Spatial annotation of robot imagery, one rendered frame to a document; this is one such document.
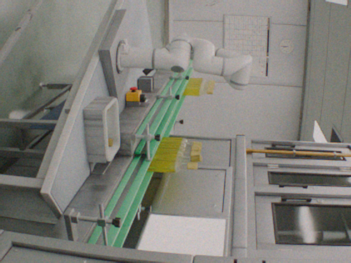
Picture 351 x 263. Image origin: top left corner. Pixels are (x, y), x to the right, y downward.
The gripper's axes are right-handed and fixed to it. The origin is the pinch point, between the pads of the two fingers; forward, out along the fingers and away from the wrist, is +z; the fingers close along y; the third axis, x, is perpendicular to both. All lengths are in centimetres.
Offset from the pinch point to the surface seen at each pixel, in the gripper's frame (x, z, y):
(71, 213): 49, 49, 88
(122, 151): 31, 33, 29
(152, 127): 29.2, 16.7, 17.7
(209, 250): 86, 30, 52
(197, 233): 79, 30, 43
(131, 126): 23.4, 23.2, 22.2
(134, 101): 7.7, 15.6, -1.4
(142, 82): -5.1, 5.3, -23.6
